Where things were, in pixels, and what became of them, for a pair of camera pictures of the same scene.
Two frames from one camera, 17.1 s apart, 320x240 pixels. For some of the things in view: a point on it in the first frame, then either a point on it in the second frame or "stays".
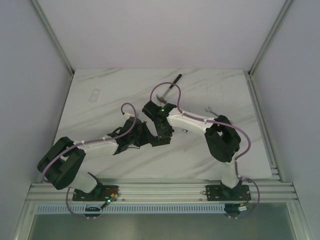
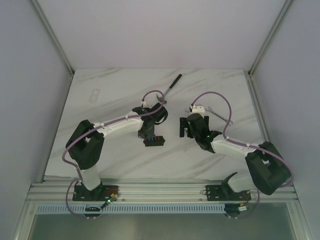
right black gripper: [166, 133] -> [184, 124]
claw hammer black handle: [162, 99] stays
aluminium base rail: [169, 190] stays
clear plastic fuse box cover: [94, 95] stays
